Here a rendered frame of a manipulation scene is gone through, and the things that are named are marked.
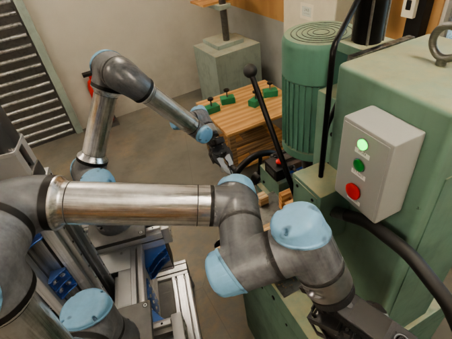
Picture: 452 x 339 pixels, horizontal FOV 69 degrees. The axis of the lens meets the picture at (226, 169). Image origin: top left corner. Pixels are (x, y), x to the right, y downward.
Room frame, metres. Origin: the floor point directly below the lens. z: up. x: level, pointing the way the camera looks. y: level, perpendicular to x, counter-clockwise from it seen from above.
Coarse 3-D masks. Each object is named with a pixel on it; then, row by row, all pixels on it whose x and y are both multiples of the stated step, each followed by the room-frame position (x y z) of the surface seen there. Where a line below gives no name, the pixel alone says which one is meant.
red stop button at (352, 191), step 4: (348, 184) 0.39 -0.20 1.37; (352, 184) 0.38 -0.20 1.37; (348, 188) 0.38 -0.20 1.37; (352, 188) 0.38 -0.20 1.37; (356, 188) 0.37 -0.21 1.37; (348, 192) 0.38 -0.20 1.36; (352, 192) 0.38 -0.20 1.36; (356, 192) 0.37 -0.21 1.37; (352, 196) 0.37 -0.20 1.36; (356, 196) 0.37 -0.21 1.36
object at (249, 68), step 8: (248, 64) 0.78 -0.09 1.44; (248, 72) 0.76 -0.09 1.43; (256, 72) 0.76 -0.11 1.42; (256, 80) 0.76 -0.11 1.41; (256, 88) 0.74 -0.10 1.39; (256, 96) 0.74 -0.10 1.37; (264, 104) 0.72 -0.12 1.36; (264, 112) 0.71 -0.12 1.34; (272, 128) 0.68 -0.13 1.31; (272, 136) 0.67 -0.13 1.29; (280, 152) 0.65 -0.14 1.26; (280, 160) 0.64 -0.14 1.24; (288, 168) 0.63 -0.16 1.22; (288, 176) 0.61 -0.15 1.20
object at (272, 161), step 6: (282, 150) 0.99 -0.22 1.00; (270, 156) 0.97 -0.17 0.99; (288, 156) 0.95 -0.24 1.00; (270, 162) 0.92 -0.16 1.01; (288, 162) 0.91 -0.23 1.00; (294, 162) 0.91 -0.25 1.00; (300, 162) 0.91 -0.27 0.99; (270, 168) 0.90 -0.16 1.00; (276, 168) 0.88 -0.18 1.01; (300, 168) 0.91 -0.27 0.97; (270, 174) 0.90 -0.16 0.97; (276, 174) 0.86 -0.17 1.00; (282, 174) 0.87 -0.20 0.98; (276, 180) 0.86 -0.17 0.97
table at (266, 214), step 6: (258, 186) 0.95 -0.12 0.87; (264, 186) 0.94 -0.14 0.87; (270, 192) 0.88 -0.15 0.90; (270, 198) 0.84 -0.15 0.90; (276, 198) 0.84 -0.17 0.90; (258, 204) 0.82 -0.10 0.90; (270, 204) 0.81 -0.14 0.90; (276, 204) 0.81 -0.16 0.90; (264, 210) 0.79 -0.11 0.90; (270, 210) 0.79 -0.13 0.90; (276, 210) 0.78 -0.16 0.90; (264, 216) 0.76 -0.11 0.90; (270, 216) 0.76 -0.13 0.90; (264, 222) 0.74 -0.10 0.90
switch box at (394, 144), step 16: (368, 112) 0.43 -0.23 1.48; (384, 112) 0.42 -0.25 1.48; (352, 128) 0.41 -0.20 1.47; (368, 128) 0.39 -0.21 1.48; (384, 128) 0.38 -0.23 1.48; (400, 128) 0.37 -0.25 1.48; (416, 128) 0.37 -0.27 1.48; (352, 144) 0.40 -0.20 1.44; (384, 144) 0.35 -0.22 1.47; (400, 144) 0.34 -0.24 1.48; (416, 144) 0.35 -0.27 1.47; (352, 160) 0.40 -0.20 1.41; (368, 160) 0.37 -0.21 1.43; (384, 160) 0.35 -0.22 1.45; (400, 160) 0.34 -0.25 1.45; (416, 160) 0.36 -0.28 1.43; (336, 176) 0.43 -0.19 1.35; (352, 176) 0.39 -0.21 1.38; (368, 176) 0.37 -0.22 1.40; (384, 176) 0.34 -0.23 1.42; (400, 176) 0.35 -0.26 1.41; (368, 192) 0.36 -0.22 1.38; (384, 192) 0.34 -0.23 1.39; (400, 192) 0.35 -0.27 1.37; (368, 208) 0.35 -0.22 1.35; (384, 208) 0.34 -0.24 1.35; (400, 208) 0.36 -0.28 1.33
